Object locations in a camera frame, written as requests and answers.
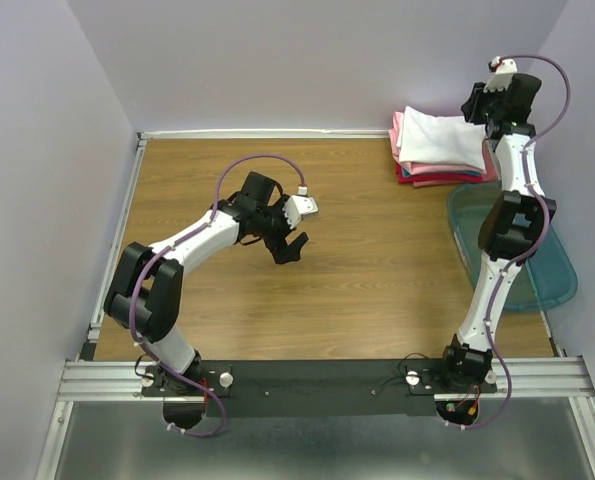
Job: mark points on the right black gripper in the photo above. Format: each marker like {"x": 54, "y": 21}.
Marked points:
{"x": 477, "y": 95}

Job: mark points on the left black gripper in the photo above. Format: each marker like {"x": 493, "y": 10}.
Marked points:
{"x": 293, "y": 251}

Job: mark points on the white t shirt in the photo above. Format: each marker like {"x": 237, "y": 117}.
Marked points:
{"x": 429, "y": 140}

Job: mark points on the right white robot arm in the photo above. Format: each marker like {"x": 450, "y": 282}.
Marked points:
{"x": 515, "y": 226}

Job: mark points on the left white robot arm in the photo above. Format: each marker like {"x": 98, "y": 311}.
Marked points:
{"x": 145, "y": 293}

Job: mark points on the folded pink t shirt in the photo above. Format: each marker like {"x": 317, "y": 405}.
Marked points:
{"x": 488, "y": 175}

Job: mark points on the folded red t shirt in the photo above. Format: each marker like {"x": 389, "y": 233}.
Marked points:
{"x": 423, "y": 184}

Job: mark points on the teal plastic bin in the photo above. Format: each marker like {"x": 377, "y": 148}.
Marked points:
{"x": 549, "y": 278}

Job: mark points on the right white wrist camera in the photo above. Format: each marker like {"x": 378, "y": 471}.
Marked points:
{"x": 502, "y": 72}

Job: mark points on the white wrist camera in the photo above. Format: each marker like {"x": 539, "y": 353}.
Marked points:
{"x": 297, "y": 207}
{"x": 502, "y": 72}

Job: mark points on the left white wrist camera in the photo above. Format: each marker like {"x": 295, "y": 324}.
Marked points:
{"x": 297, "y": 207}

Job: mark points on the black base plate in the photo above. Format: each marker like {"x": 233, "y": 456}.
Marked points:
{"x": 249, "y": 405}

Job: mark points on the aluminium front rail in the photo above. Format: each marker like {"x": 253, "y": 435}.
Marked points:
{"x": 551, "y": 377}

